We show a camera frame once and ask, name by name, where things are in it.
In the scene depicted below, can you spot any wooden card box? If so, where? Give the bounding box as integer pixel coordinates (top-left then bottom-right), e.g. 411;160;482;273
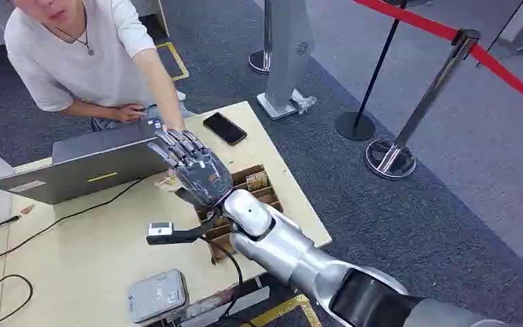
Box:
193;163;285;265

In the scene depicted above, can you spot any white desk rail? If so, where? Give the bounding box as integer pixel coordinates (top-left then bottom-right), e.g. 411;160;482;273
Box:
171;285;272;327

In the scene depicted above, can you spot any grey standing kiosk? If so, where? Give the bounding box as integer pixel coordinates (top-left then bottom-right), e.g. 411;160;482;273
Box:
255;0;318;121

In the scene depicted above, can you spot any red barrier belt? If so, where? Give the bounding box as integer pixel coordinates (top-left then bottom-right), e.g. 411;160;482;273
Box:
353;0;523;115

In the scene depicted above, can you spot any grey laptop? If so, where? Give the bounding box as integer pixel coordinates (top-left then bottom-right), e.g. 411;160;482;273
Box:
0;117;173;206

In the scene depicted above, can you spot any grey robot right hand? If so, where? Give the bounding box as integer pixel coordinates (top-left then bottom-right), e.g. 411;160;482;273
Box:
146;129;236;211

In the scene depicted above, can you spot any yellow-edged floor mat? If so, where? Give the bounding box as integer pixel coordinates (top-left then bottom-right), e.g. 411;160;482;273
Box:
240;294;323;327

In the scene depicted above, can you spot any black stanchion post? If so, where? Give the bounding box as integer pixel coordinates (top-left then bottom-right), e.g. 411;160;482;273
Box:
334;0;409;142

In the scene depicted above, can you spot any black smartphone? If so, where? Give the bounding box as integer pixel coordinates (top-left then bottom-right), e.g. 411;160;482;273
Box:
202;112;248;146

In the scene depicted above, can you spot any looped black cable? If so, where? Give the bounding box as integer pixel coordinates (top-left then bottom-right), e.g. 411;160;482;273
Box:
0;274;35;327

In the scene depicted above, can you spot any person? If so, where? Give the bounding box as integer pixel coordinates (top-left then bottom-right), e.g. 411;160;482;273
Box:
3;0;195;134

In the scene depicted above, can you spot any grey flat device box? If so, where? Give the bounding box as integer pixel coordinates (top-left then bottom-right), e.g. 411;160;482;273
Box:
126;268;191;325

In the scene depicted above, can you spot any chrome stanchion post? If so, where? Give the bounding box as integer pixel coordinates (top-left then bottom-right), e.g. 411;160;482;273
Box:
248;0;274;76
364;28;483;181

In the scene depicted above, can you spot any long black table cable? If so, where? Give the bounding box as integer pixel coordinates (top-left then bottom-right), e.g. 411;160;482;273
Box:
0;177;148;275

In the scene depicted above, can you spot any person's left hand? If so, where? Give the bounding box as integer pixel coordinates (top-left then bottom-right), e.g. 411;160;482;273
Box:
161;118;187;134

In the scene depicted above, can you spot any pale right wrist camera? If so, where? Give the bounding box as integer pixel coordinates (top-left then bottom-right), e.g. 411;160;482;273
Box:
146;220;219;247

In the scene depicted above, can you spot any printed card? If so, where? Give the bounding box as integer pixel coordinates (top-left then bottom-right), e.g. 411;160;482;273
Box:
245;171;270;193
153;173;184;193

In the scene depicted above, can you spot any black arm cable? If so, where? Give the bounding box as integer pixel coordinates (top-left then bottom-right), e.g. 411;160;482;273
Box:
200;234;244;327

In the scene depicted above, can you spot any person's right hand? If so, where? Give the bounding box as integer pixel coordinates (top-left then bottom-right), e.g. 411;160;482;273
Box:
110;103;148;124

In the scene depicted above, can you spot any person's necklace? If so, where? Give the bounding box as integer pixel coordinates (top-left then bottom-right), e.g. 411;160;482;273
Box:
56;7;96;57

